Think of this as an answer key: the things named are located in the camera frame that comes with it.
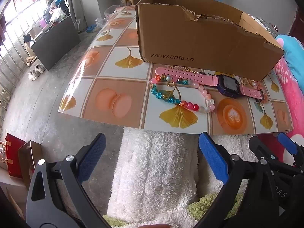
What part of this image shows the purple children's smartwatch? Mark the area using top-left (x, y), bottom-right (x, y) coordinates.
top-left (154, 67), bottom-right (268, 100)

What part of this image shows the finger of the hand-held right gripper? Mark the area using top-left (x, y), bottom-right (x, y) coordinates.
top-left (249, 136), bottom-right (278, 169)
top-left (277, 132), bottom-right (304, 169)

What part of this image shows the pale bead string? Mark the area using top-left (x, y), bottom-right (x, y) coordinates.
top-left (251, 81), bottom-right (269, 103)

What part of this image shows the leaf patterned tablecloth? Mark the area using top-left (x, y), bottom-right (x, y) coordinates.
top-left (58, 5), bottom-right (295, 135)

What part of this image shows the dark grey cabinet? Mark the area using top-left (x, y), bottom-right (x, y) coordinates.
top-left (30, 15), bottom-right (82, 71)

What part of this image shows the clear plastic bag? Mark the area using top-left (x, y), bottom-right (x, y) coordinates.
top-left (96, 5), bottom-right (117, 28)

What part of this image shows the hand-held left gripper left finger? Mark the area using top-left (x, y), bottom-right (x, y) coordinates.
top-left (26, 133), bottom-right (112, 228)

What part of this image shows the colourful glass bead bracelet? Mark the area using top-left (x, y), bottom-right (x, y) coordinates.
top-left (150, 74), bottom-right (216, 114)

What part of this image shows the red gift bag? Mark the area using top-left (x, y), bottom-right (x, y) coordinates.
top-left (5, 133), bottom-right (26, 178)

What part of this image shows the pale knitted blanket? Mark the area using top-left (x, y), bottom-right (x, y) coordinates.
top-left (250, 16), bottom-right (279, 34)

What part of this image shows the pile of clothes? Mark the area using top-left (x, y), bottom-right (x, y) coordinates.
top-left (43, 0), bottom-right (67, 25)

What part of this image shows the light blue plush blanket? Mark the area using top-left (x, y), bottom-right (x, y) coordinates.
top-left (275, 34), bottom-right (304, 91)

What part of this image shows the grey curtain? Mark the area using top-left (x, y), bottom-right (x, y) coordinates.
top-left (60, 0), bottom-right (84, 32)

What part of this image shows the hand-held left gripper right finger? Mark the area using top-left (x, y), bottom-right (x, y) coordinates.
top-left (197, 132), bottom-right (278, 228)

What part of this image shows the brown cardboard box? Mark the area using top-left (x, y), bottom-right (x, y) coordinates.
top-left (135, 0), bottom-right (285, 82)

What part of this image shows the brown paper bag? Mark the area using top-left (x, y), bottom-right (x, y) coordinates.
top-left (18, 140), bottom-right (44, 188)

